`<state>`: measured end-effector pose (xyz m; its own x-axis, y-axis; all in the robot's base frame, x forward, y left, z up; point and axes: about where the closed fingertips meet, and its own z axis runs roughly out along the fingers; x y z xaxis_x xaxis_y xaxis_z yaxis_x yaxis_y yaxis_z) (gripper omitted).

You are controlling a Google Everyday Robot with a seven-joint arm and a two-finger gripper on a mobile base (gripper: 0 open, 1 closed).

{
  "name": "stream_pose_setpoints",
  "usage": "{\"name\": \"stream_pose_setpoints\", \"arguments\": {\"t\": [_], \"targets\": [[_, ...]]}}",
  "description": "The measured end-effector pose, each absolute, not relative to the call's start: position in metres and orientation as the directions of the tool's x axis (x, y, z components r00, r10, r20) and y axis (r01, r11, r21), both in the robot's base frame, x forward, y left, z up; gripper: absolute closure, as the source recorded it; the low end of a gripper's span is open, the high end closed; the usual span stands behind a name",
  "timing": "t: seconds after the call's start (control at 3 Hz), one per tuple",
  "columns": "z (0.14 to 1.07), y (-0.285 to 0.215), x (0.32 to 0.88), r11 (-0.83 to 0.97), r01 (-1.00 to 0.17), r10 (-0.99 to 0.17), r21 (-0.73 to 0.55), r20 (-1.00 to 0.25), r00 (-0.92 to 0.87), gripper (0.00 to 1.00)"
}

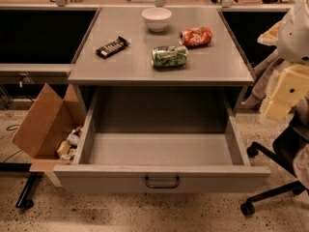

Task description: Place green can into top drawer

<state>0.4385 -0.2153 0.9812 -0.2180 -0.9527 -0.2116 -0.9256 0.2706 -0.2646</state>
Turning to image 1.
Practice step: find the white ceramic bowl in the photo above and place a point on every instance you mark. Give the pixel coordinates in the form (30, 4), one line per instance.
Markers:
(156, 19)

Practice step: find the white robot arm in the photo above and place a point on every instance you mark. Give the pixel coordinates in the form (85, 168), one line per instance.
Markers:
(291, 37)

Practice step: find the brown cardboard box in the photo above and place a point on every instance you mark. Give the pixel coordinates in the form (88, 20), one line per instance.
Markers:
(47, 124)

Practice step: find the grey open top drawer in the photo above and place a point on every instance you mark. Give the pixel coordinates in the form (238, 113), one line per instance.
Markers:
(131, 133)

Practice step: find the black metal floor stand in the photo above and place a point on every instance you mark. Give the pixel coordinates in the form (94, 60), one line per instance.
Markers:
(25, 200)

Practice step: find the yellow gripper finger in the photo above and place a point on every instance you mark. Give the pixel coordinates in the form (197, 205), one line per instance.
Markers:
(270, 36)
(292, 86)

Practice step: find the orange crushed soda can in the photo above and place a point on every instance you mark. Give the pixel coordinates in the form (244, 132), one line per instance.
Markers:
(196, 36)

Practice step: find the black snack bar wrapper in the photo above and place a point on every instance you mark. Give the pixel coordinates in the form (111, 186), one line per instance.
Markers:
(112, 48)

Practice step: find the trash items in box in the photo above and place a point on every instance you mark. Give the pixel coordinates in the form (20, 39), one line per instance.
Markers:
(67, 148)

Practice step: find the black office chair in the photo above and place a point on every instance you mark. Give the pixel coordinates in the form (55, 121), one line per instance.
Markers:
(284, 149)

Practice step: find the green crushed soda can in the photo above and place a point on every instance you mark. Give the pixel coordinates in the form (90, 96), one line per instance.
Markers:
(169, 56)

